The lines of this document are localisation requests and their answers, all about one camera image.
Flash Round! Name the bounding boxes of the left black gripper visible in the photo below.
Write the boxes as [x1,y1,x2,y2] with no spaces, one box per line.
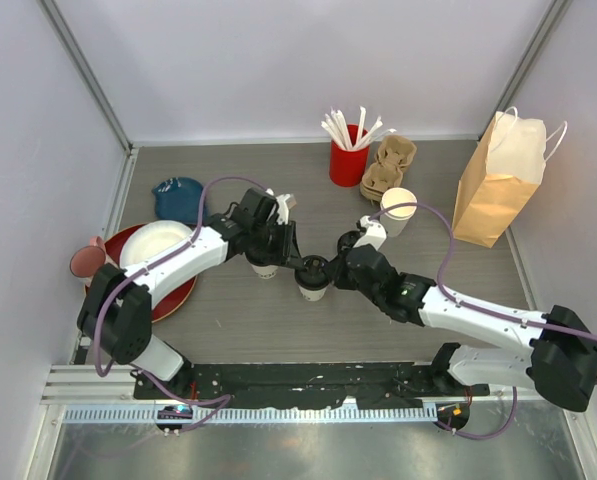
[252,220,305,270]

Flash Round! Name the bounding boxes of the black lid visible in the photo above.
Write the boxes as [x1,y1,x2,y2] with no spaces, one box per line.
[245,252,276,267]
[294,255,330,291]

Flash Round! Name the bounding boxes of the white paper cup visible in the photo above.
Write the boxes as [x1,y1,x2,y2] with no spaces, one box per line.
[298,283,328,302]
[251,263,278,280]

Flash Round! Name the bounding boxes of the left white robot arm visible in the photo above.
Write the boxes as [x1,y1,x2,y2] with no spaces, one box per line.
[77,188,303,399]

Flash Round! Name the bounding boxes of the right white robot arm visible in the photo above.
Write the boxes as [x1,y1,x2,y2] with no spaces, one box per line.
[324,245,597,412]

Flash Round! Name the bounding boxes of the stack of white paper cups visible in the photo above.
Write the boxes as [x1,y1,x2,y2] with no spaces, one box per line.
[379,187,417,237]

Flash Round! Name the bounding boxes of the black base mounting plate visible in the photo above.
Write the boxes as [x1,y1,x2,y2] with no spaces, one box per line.
[133,360,492,412]

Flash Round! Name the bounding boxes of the red straw holder cup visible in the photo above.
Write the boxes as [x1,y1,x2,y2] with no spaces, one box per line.
[329,140,370,187]

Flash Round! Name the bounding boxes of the blue cloth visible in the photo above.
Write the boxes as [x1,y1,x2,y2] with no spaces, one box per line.
[151,177,203,225]

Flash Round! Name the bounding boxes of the white paper plate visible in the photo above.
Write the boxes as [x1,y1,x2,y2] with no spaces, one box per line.
[119,220,193,268]

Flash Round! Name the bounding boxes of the brown cardboard cup carrier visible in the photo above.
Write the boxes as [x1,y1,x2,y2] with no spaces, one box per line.
[359,134,417,202]

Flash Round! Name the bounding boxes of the white wrapped straws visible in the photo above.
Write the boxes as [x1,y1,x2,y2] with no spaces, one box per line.
[320,106,397,152]

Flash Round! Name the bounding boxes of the brown paper bag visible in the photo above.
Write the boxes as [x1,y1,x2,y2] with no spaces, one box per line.
[452,106,568,248]

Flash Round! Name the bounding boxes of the red round plate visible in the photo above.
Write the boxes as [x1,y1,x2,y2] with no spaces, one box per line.
[104,224,197,323]

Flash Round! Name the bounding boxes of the pink plastic cup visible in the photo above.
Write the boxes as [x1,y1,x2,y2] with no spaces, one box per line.
[69,236,110,279]

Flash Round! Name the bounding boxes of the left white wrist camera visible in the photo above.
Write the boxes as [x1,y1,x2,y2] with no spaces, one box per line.
[266,189,297,225]

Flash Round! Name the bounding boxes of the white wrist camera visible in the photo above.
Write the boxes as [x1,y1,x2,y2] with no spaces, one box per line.
[266,189,297,225]
[353,215,387,251]

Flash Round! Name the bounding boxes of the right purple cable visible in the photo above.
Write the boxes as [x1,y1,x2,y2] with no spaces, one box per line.
[367,202,597,439]

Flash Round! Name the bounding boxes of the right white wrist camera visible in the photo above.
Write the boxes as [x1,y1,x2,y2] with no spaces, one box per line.
[353,215,387,251]

